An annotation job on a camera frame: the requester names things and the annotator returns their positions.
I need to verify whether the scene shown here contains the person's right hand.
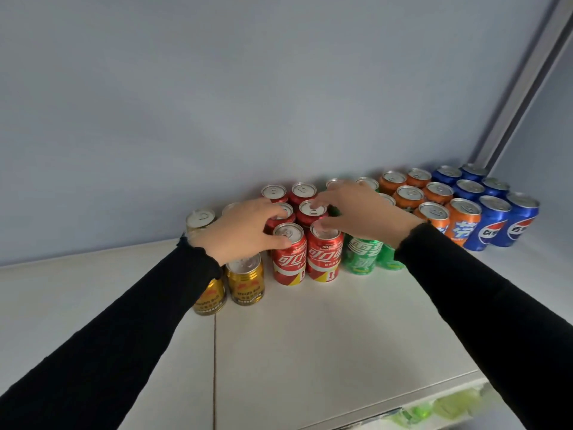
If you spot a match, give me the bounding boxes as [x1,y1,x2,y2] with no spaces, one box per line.
[310,180,423,249]

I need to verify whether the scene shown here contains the person's left hand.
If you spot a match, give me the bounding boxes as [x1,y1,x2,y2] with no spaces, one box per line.
[187,198,292,267]

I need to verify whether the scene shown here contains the person's left forearm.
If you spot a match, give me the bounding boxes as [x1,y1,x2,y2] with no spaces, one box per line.
[0,236,223,430]

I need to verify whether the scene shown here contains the person's right forearm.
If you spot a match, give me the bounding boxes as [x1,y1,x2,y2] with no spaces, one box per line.
[394,223,573,430]

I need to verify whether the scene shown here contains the group of red soda cans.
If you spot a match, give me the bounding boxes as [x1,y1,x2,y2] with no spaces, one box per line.
[261,182,345,286]

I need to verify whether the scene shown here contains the group of green soda cans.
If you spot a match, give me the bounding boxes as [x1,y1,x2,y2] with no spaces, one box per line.
[325,176,406,276]

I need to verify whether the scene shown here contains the gold drink can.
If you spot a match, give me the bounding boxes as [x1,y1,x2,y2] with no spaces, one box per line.
[193,277,227,316]
[186,209,216,233]
[225,254,266,307]

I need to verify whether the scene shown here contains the group of orange soda cans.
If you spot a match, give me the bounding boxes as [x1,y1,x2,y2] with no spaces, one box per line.
[378,168,483,247]

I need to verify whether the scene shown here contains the group of blue soda cans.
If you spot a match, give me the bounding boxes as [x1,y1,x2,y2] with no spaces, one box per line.
[431,163,540,252]

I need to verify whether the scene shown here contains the blurred green packets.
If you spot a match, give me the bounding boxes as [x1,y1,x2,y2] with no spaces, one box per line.
[384,388,494,429]

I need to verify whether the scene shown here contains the grey metal frame post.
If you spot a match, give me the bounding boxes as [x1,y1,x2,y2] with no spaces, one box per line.
[470,0,573,173]

